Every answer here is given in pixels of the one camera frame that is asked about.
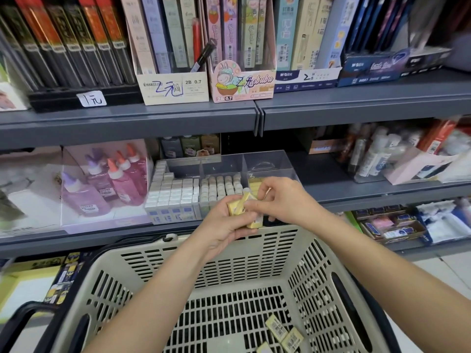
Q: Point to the beige shopping basket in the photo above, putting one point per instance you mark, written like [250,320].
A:
[243,268]

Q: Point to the pink glue display box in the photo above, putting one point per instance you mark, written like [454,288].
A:
[103,224]

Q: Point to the pile of erasers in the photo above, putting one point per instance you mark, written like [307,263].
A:
[279,331]

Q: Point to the translucent glue bottle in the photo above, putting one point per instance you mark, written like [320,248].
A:
[171,148]
[211,144]
[191,147]

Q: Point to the pink glue bottle orange cap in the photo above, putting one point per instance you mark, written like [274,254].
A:
[140,164]
[125,187]
[135,174]

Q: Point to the dark blue yellow packets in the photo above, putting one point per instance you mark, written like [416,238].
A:
[65,279]

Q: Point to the person's right forearm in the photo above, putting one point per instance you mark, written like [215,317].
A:
[401,279]

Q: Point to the person's left forearm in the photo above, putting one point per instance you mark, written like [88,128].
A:
[147,309]

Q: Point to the clear plastic divider tray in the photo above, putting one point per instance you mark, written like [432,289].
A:
[279,165]

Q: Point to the cartoon print display box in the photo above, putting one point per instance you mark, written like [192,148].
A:
[11,95]

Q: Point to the yellow erasers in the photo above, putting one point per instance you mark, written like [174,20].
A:
[254,186]

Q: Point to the white glue display box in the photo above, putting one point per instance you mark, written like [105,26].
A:
[33,209]

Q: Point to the yellow empty display box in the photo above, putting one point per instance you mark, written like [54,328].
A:
[26,290]

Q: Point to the rows of white erasers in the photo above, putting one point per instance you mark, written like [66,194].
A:
[173,198]

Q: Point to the row of white green erasers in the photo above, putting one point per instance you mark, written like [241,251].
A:
[217,189]

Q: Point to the colourful pencil display box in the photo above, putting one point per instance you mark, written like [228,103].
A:
[243,88]

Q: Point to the person's left hand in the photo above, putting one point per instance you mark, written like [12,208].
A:
[221,235]

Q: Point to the black pen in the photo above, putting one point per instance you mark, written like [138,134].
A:
[203,55]

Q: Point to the grey store shelves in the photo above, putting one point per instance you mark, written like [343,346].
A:
[147,121]

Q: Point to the pink glue bottle purple cap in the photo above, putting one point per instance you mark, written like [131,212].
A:
[87,198]
[101,180]

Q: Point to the white pencil display box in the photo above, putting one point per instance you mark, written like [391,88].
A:
[173,90]

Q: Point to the white price label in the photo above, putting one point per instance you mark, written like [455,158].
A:
[91,99]

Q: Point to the blue white display box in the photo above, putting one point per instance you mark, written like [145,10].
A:
[309,78]

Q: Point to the black lead tube display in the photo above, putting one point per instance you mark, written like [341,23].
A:
[81,95]

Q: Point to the person's right hand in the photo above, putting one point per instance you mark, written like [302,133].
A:
[287,202]

